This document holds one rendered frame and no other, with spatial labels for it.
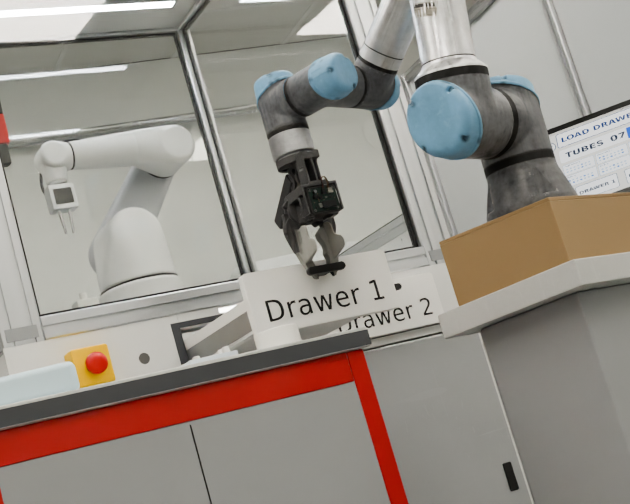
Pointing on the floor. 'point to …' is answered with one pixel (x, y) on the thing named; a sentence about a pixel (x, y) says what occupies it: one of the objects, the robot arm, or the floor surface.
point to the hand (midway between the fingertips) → (321, 271)
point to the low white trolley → (203, 435)
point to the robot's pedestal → (574, 375)
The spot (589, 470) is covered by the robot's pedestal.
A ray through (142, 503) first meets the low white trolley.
